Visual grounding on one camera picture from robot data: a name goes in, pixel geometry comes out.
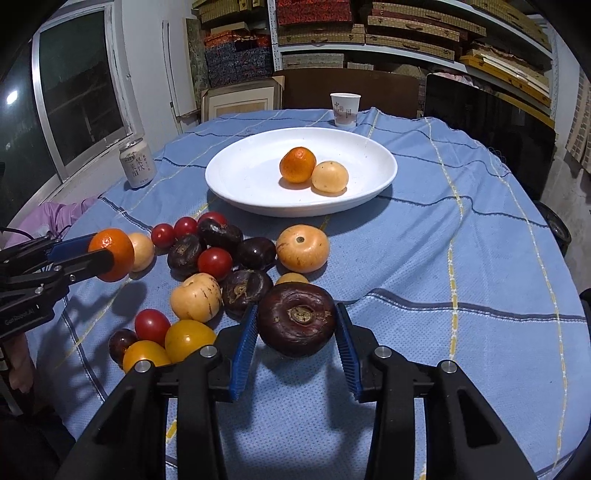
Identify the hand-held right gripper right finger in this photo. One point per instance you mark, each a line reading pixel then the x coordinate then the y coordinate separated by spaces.
pixel 346 355

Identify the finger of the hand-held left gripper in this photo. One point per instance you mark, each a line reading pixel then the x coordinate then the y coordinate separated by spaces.
pixel 87 265
pixel 69 247

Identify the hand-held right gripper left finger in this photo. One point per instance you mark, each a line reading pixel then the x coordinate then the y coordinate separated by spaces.
pixel 244 350

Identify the orange mandarin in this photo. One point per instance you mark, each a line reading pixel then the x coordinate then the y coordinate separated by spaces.
pixel 298 165
pixel 119 249

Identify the yellow cherry tomato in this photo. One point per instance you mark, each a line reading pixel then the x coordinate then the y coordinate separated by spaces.
pixel 292 278
pixel 145 355
pixel 189 339

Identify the pale yellow round fruit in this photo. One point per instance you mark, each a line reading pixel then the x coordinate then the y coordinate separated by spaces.
pixel 329 176
pixel 144 251

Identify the large dark water chestnut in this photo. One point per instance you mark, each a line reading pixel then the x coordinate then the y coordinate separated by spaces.
pixel 296 318

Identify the striped pale pepino melon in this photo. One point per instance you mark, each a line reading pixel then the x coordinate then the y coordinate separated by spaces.
pixel 195 297

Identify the red cherry tomato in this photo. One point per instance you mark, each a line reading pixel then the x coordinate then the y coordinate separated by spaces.
pixel 151 325
pixel 212 217
pixel 185 227
pixel 162 234
pixel 214 263

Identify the dark purple round fruit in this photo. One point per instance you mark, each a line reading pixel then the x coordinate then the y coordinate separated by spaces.
pixel 255 253
pixel 121 345

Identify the large pale yellow fruit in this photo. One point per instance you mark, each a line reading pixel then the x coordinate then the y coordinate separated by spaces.
pixel 302 248

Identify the white oval plate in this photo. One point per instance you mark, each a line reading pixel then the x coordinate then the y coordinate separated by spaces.
pixel 249 170

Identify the person's left hand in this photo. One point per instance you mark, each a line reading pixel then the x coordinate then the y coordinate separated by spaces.
pixel 21 364

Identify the purple cloth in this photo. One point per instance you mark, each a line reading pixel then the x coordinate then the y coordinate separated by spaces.
pixel 51 217

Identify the white drink can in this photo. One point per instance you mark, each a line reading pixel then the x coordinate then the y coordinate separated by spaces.
pixel 137 164

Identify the blue checked tablecloth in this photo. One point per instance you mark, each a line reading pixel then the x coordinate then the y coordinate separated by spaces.
pixel 415 258

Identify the white leaning board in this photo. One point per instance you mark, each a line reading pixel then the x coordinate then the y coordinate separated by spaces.
pixel 178 69

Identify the black round object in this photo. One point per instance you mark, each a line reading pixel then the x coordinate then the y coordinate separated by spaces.
pixel 554 226

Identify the white paper cup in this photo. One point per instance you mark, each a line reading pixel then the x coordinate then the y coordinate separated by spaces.
pixel 345 109

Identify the stack of blue patterned boxes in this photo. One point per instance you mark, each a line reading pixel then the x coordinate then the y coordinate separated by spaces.
pixel 235 60

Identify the black flat panel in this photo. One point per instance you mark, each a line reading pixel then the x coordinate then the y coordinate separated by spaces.
pixel 489 138

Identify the brown wooden board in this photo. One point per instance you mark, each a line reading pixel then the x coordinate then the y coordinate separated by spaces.
pixel 351 90

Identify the white metal shelf unit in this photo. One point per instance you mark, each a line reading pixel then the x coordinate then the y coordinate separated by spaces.
pixel 406 54

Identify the brick pattern paper sheet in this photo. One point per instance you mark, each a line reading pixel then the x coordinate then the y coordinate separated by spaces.
pixel 579 124

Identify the stack of yellow wooden frames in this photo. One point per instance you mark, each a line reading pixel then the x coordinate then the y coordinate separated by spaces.
pixel 508 69

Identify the stack of woven flat boxes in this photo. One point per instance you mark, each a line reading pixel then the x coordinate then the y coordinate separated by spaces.
pixel 406 27

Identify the stack of red patterned boxes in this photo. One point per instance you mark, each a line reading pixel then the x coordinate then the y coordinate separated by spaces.
pixel 314 11

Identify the aluminium frame window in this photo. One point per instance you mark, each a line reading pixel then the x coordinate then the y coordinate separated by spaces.
pixel 78 92

